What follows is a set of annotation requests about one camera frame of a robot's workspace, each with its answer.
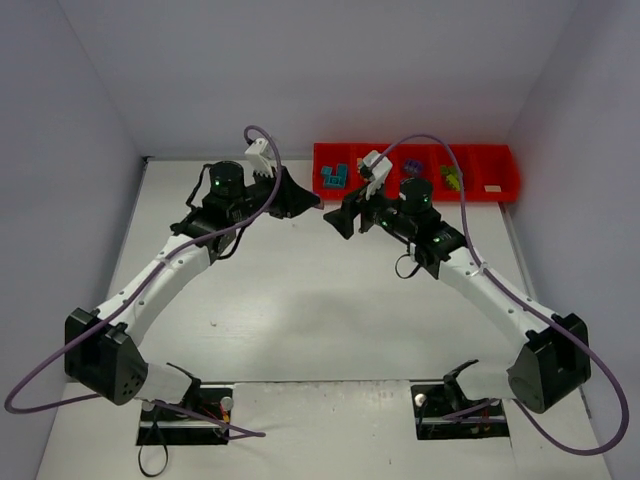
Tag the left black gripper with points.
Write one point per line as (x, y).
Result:
(278, 191)

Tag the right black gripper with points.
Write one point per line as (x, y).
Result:
(360, 212)

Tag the teal rounded lego brick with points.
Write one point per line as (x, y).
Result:
(334, 182)

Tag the light blue lego brick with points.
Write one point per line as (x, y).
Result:
(342, 171)

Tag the purple curved lego brick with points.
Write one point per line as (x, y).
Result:
(413, 167)

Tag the lime green lego brick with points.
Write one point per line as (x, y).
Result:
(449, 172)

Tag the lime green small lego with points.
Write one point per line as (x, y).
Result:
(452, 183)

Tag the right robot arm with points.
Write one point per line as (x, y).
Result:
(546, 364)

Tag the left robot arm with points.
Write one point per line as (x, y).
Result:
(104, 343)

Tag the red divided sorting bin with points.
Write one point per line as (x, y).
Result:
(477, 165)

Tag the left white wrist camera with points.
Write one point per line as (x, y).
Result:
(260, 154)

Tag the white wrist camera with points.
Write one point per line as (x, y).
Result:
(260, 154)
(375, 171)

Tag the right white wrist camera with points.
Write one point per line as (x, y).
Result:
(375, 171)

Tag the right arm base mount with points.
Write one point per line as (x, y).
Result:
(439, 416)

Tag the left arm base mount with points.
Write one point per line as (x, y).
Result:
(159, 426)

